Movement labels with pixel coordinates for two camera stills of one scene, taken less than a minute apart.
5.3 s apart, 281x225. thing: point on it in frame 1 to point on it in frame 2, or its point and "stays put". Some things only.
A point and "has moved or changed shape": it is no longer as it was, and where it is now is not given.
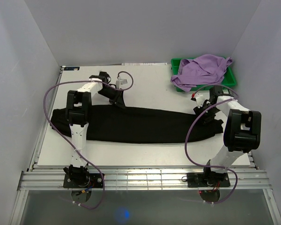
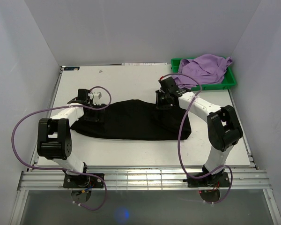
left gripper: (118, 99) to (99, 117)
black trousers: (112, 124) has moved or changed shape
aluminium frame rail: (137, 180) stays put
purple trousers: (206, 69) stays put
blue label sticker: (70, 68) stays put
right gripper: (204, 120) to (158, 105)
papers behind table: (145, 63) stays put
